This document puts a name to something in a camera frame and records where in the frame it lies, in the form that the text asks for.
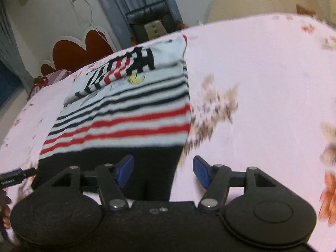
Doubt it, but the striped red black white sweater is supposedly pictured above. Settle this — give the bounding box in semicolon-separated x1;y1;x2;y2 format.
32;35;191;201

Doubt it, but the person left hand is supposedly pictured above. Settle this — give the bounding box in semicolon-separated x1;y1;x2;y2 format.
1;189;12;229

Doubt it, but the striped pink pillow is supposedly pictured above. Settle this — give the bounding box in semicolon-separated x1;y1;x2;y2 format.
27;70;72;101

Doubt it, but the pink floral bed sheet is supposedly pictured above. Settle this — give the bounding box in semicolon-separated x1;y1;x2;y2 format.
1;14;335;251

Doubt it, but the grey left window curtain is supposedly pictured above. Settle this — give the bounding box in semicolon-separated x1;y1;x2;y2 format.
0;0;34;93

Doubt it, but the red heart-shaped headboard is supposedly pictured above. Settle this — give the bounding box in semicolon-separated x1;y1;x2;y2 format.
41;28;114;76

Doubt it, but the black leather chair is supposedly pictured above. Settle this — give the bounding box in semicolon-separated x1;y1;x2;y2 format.
126;1;189;46

